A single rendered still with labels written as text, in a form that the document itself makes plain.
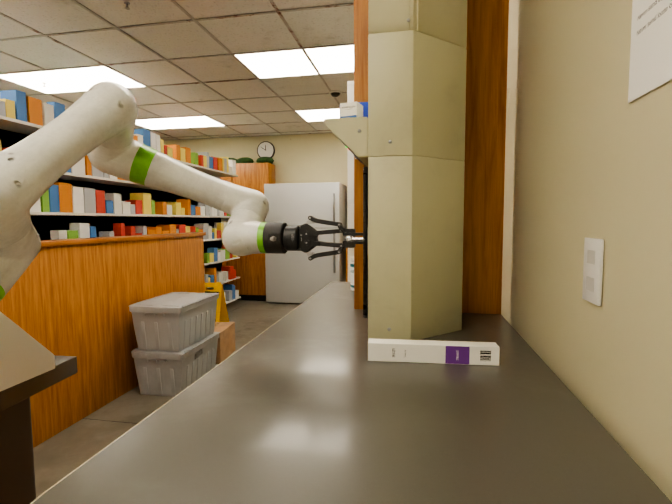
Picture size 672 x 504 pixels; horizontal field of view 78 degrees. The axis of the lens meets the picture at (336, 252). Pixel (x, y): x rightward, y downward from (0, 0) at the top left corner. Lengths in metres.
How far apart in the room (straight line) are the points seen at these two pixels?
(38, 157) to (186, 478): 0.74
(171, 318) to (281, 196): 3.51
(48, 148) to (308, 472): 0.85
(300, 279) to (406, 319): 5.19
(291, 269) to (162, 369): 3.36
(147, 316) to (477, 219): 2.45
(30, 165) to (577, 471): 1.08
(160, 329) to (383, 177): 2.44
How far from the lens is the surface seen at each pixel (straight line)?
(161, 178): 1.33
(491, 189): 1.46
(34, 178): 1.06
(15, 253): 1.12
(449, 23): 1.26
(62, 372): 1.13
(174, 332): 3.18
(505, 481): 0.60
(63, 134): 1.14
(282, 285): 6.33
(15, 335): 1.01
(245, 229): 1.23
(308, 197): 6.15
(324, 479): 0.57
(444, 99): 1.19
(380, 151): 1.08
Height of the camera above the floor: 1.25
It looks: 4 degrees down
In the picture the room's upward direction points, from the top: straight up
